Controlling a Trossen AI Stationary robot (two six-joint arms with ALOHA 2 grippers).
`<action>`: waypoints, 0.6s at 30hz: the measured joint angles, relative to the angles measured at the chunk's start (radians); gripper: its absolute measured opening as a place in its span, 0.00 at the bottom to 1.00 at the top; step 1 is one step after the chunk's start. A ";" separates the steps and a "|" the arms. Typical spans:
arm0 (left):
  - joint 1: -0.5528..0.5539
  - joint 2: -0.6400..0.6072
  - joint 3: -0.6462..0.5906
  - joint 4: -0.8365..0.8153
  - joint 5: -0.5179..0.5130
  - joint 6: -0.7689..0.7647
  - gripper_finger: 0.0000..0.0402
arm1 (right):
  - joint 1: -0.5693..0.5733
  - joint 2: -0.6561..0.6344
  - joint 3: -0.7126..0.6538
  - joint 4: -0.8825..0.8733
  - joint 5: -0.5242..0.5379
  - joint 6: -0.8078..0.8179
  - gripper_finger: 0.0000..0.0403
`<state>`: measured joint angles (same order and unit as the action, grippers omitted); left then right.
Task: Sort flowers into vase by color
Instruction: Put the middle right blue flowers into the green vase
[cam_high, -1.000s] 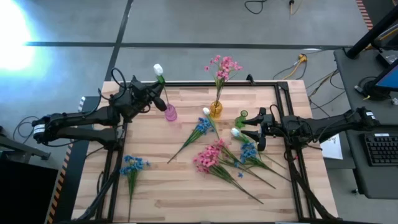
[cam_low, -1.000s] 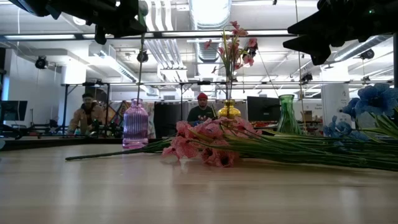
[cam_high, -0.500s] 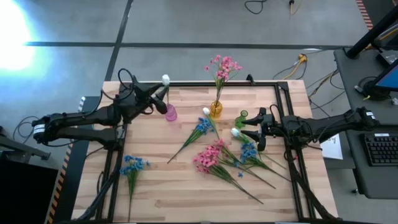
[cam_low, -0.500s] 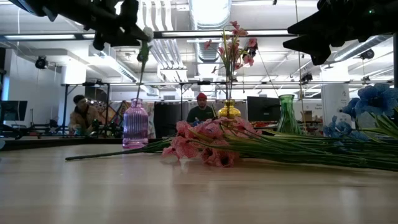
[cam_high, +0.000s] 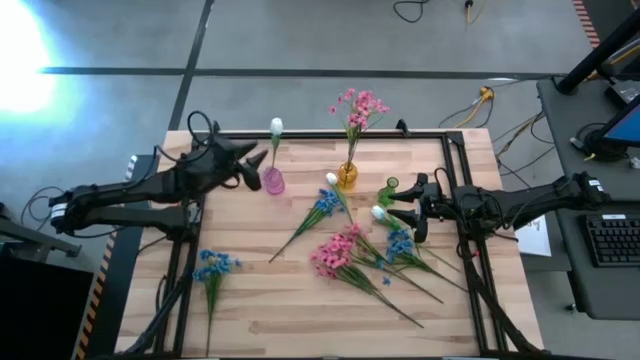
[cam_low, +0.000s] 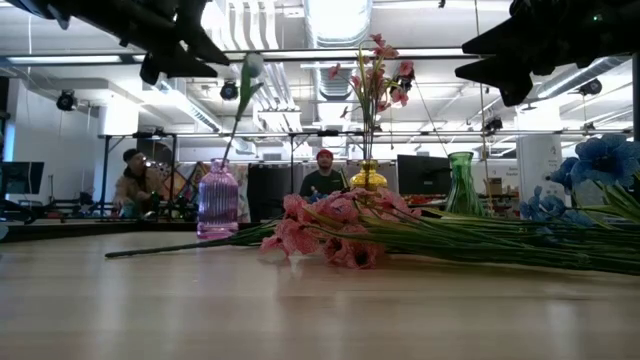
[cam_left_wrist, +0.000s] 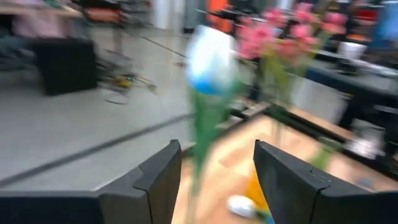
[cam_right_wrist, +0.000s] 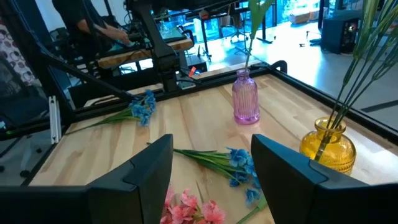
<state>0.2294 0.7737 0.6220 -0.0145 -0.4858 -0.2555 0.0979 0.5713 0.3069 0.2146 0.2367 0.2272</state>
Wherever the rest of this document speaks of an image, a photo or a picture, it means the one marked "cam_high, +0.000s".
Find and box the grey desk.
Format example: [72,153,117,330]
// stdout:
[536,77,640,321]

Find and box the dense pink flower bunch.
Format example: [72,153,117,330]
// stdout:
[309,234,425,330]

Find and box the grey floor cable loop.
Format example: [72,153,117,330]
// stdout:
[19,185,57,229]

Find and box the monitor with blue screen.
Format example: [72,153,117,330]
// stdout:
[601,97,640,149]

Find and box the green glass vase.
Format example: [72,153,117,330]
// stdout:
[376,176,400,207]

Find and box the blue artificial flower bunch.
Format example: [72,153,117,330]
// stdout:
[374,227,470,295]
[192,248,242,357]

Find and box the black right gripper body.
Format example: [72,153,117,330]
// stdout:
[413,172,455,245]

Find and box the grey metal stand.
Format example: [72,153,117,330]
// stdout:
[0,199,82,259]

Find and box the pink ribbed glass vase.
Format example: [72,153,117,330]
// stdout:
[263,166,286,196]

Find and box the blue flower stem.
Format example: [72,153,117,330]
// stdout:
[267,188,347,265]

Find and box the black floor cable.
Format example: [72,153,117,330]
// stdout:
[392,0,432,25]

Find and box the black vertical pole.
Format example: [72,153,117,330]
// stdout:
[556,7,640,96]

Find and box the sparse pink flower bunch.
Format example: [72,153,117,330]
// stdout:
[327,88,392,169]

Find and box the white paper sheet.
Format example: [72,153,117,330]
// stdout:
[514,214,554,259]

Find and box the black case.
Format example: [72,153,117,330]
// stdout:
[0,254,96,360]

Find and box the black monitor base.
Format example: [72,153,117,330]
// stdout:
[569,122,632,162]

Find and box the amber glass vase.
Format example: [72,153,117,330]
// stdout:
[337,160,359,192]

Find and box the black cable bundle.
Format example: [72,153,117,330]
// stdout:
[457,239,544,357]
[122,239,201,357]

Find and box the yellow plug cable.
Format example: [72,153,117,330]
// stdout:
[438,85,501,130]

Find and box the black keyboard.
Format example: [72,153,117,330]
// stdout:
[584,213,640,269]

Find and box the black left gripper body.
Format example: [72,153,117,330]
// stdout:
[192,135,262,193]

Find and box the black metal table frame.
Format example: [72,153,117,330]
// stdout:
[152,119,546,359]

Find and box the black platform with hazard stripes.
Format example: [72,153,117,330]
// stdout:
[74,153,162,360]

